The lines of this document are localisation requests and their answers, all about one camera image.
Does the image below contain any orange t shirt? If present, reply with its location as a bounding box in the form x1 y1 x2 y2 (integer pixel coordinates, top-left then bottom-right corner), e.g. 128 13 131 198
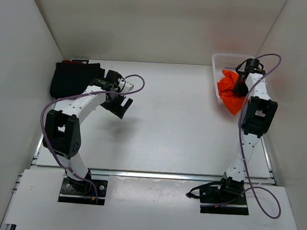
218 69 246 115

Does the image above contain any black t shirt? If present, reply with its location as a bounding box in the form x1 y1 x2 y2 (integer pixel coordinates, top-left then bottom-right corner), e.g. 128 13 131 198
49 62 105 99

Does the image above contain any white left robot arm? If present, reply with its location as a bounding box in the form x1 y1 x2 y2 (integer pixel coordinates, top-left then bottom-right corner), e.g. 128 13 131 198
41 70 134 194

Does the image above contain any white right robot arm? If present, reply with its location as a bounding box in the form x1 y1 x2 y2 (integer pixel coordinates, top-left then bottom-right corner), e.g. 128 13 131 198
216 58 278 203

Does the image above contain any white plastic laundry basket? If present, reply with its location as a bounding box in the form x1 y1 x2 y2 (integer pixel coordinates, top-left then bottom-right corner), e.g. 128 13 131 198
209 52 254 102

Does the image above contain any dark logo sticker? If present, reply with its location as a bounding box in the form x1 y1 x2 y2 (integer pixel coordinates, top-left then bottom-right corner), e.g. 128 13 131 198
71 59 89 64

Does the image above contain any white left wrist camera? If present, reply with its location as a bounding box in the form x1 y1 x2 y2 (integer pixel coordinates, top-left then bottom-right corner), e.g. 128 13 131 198
117 79 134 93

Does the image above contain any aluminium front table rail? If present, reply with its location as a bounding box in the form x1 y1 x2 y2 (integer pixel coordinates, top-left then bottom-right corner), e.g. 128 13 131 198
30 164 275 185

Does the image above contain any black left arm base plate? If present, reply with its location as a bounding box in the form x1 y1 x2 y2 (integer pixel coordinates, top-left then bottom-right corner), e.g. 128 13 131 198
58 176 108 206

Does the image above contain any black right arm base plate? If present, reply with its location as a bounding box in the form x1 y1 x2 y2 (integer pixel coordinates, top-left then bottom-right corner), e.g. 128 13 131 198
186 181 249 216

